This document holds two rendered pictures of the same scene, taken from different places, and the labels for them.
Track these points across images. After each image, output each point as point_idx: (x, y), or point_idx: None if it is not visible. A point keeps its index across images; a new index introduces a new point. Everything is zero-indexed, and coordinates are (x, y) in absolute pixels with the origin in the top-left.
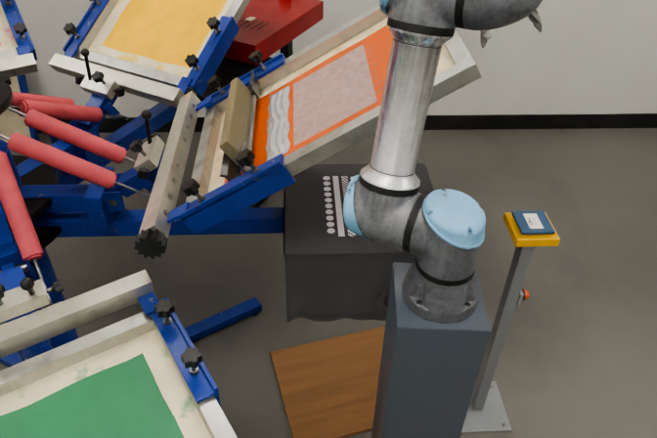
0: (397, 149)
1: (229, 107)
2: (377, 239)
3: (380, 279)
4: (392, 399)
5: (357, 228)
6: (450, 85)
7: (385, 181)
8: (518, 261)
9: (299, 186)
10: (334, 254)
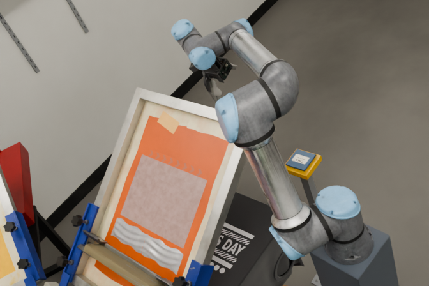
0: (291, 199)
1: (112, 266)
2: (313, 249)
3: (269, 266)
4: None
5: (301, 255)
6: None
7: (298, 219)
8: (309, 184)
9: None
10: (242, 280)
